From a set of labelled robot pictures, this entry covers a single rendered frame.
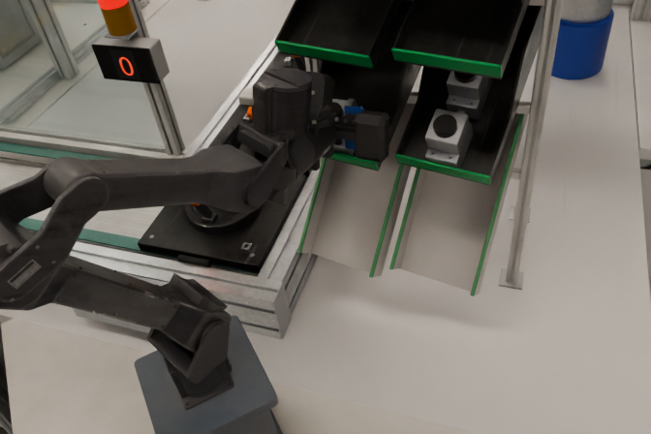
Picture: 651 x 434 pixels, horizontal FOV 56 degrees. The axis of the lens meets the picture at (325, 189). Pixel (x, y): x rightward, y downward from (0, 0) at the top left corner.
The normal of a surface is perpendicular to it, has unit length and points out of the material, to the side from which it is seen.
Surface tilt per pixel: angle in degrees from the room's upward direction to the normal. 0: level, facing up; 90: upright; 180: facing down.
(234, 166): 22
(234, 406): 0
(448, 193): 45
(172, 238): 0
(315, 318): 0
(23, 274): 90
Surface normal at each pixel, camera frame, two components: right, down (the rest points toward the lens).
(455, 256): -0.40, -0.09
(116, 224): -0.10, -0.75
